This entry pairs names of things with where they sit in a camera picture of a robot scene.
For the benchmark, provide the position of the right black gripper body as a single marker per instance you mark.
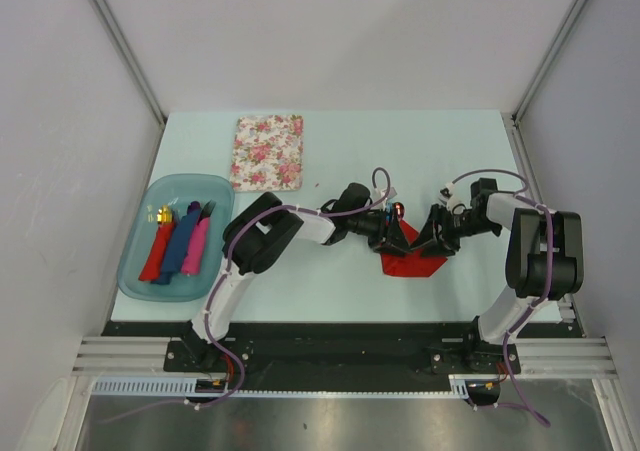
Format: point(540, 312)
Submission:
point(456, 226)

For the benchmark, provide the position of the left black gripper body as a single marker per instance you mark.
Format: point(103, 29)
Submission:
point(370, 226)

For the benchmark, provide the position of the red paper napkin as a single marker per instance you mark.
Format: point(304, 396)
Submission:
point(410, 266)

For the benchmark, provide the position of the blue handled spoon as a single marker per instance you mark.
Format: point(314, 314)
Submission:
point(398, 210)

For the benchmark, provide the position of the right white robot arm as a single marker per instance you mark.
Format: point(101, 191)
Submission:
point(544, 262)

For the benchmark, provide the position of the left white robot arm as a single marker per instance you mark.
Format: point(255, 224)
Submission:
point(256, 239)

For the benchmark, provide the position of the pink rolled napkin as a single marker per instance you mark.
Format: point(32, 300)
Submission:
point(196, 246)

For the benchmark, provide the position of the blue rolled napkin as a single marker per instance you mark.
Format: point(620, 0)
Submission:
point(177, 247)

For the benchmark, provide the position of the floral pattern tray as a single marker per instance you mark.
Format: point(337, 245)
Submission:
point(267, 153)

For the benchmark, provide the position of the teal plastic bin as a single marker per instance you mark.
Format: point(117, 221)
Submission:
point(216, 197)

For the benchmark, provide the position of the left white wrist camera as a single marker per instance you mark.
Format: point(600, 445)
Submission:
point(381, 196)

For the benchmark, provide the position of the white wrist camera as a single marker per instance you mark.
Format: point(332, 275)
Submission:
point(452, 203)
point(381, 196)

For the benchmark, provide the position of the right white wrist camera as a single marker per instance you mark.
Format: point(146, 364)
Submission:
point(452, 203)

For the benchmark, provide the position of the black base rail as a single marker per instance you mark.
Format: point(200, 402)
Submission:
point(330, 357)

